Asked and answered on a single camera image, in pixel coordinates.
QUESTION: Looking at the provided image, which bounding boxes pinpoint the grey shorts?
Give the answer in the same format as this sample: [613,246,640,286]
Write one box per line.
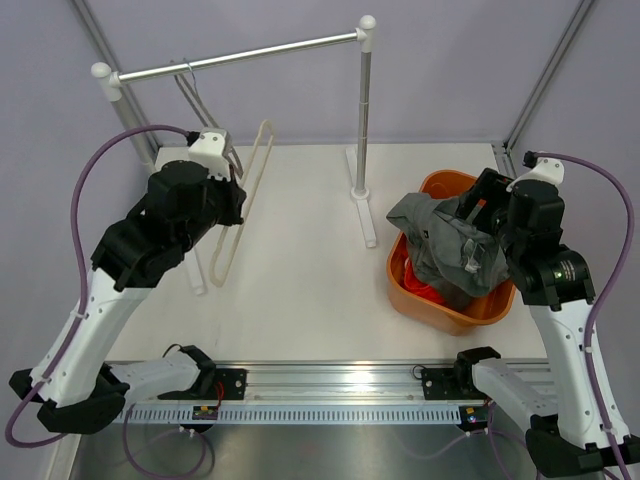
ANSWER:
[386,192,509,310]

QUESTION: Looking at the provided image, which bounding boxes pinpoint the white clothes hanger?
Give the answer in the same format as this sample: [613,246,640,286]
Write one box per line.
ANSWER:
[208,119,276,288]

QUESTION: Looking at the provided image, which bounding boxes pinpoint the orange shorts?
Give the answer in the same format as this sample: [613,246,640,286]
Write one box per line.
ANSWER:
[403,258,447,305]

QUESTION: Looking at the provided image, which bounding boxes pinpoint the grey clothes hanger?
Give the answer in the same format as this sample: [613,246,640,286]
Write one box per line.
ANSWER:
[173,66,220,128]

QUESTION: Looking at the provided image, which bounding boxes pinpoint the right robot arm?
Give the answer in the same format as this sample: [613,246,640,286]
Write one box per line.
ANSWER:
[452,169,639,478]

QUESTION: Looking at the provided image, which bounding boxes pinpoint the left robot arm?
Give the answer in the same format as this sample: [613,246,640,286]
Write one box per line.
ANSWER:
[9,160,246,435]

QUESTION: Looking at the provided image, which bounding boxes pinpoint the orange plastic basket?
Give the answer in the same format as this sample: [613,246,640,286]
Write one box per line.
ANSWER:
[386,170,516,336]

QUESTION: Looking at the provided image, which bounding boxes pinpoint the clothes rack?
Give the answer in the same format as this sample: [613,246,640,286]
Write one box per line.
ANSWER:
[91,15,377,248]

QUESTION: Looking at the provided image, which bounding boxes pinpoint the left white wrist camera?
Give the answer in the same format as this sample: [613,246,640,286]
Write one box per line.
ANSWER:
[187,128,232,180]

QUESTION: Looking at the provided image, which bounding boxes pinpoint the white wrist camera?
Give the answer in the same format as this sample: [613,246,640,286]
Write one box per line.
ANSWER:
[506,151,565,193]
[187,128,232,180]

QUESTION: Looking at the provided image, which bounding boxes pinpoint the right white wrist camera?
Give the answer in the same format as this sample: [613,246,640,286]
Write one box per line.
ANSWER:
[506,151,565,193]

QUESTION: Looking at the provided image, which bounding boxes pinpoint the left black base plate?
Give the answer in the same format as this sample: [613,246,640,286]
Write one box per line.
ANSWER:
[158,367,247,401]

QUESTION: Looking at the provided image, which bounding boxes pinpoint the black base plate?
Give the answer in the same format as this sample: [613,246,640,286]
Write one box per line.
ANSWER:
[158,367,247,401]
[418,366,486,401]

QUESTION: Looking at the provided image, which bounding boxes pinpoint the aluminium rail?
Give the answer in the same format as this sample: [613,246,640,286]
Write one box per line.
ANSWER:
[64,362,609,406]

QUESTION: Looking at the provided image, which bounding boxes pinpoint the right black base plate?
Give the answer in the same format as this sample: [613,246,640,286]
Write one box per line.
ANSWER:
[418,366,486,401]

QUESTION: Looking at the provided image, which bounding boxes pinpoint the white slotted cable duct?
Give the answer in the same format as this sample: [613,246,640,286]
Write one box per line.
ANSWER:
[114,402,461,425]

